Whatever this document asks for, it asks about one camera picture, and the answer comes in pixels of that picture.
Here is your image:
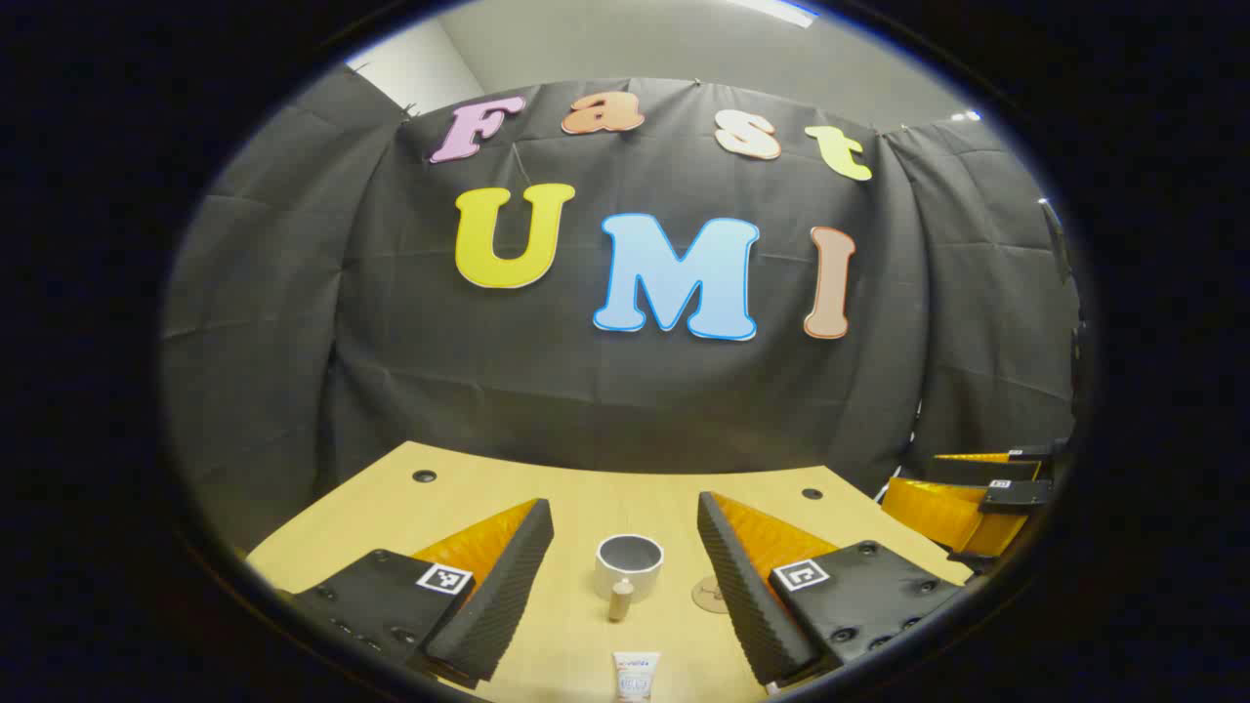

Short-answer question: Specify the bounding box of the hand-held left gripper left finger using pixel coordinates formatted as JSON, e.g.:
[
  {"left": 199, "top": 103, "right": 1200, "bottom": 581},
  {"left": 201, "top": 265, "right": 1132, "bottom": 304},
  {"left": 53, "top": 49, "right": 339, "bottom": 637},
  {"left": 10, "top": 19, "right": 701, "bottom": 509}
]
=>
[{"left": 276, "top": 498, "right": 556, "bottom": 689}]

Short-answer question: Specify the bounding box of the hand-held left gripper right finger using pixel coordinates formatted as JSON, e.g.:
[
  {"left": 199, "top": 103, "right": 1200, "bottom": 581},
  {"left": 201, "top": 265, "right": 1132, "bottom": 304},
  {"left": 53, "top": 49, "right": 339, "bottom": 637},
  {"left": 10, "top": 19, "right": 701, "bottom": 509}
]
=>
[{"left": 696, "top": 491, "right": 973, "bottom": 689}]

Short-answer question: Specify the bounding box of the white cup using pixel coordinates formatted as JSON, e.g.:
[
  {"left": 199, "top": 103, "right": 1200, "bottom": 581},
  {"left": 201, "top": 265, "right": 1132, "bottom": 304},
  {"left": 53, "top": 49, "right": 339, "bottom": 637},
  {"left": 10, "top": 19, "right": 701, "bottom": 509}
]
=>
[{"left": 594, "top": 533, "right": 665, "bottom": 623}]

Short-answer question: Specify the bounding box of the white toothpaste tube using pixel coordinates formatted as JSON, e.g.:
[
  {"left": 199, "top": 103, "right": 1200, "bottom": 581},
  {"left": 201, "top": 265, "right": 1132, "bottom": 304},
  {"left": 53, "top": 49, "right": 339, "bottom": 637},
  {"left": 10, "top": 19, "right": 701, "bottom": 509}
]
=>
[{"left": 612, "top": 651, "right": 661, "bottom": 702}]

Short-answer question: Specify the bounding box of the light wooden desktop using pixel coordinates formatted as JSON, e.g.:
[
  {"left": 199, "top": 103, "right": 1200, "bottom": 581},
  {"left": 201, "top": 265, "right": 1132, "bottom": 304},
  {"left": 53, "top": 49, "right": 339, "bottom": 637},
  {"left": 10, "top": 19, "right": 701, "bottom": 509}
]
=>
[{"left": 244, "top": 441, "right": 978, "bottom": 703}]

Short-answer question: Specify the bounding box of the black backdrop cloth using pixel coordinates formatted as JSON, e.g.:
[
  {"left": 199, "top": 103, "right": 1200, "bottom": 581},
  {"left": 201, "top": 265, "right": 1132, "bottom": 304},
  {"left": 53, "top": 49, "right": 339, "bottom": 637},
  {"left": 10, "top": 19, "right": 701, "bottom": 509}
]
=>
[{"left": 161, "top": 68, "right": 1085, "bottom": 553}]

